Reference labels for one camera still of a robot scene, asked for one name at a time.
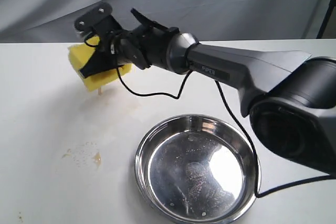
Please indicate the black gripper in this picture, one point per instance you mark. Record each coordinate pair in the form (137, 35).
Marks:
(108, 56)

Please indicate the yellow sponge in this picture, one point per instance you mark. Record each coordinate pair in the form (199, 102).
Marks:
(80, 54)

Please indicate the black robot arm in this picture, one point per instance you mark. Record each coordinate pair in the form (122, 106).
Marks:
(289, 96)

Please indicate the orange liquid spill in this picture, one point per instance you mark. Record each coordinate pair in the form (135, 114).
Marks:
(98, 122)

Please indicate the grey fabric backdrop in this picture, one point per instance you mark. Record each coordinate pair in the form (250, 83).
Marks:
(52, 20)

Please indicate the round stainless steel bowl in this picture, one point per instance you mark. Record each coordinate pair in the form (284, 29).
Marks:
(195, 168)

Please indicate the black stand pole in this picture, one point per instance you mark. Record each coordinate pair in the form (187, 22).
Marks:
(326, 19)

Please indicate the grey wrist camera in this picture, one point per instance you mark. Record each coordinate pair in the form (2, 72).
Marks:
(97, 21)

